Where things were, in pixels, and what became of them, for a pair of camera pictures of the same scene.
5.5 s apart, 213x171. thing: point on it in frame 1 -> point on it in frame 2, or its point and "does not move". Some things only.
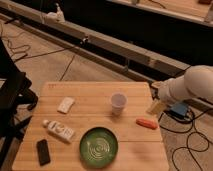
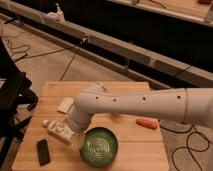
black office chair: [16, 91] does not move
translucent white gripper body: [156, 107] -> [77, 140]
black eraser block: [43, 152] does not move
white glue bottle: [59, 130] does not move
